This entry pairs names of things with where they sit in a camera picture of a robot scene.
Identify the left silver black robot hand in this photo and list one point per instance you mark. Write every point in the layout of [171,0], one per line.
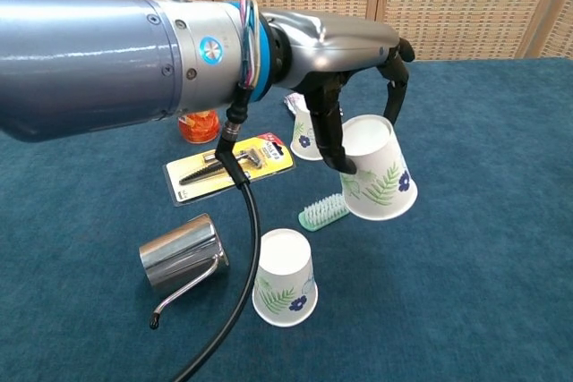
[340,42]

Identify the paper cup large blue flower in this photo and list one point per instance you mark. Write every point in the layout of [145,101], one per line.
[304,140]

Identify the paper cup green fern print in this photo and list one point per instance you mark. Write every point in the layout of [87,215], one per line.
[284,265]
[380,185]

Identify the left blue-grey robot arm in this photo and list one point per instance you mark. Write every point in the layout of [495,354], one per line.
[89,64]

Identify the white foil packet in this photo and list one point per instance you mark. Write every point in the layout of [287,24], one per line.
[295,102]

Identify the razor in yellow blister pack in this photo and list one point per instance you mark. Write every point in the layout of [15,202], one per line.
[273,154]

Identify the iced tea bottle yellow cap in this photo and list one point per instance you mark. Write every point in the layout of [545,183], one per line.
[199,129]

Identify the stainless steel milk pitcher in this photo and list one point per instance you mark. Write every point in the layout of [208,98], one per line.
[179,252]

